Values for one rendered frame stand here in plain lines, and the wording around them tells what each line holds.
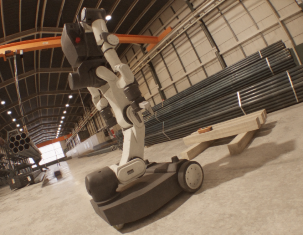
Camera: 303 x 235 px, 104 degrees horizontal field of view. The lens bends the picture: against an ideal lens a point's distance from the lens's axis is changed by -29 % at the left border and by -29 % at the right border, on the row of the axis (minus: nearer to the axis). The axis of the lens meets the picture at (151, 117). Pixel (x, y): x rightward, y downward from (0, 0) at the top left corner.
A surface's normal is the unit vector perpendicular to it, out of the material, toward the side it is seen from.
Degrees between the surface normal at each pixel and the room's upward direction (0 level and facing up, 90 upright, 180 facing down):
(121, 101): 90
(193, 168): 90
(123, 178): 90
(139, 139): 115
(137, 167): 90
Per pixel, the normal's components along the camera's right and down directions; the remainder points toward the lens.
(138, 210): 0.27, -0.16
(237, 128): -0.75, 0.26
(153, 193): 0.56, -0.26
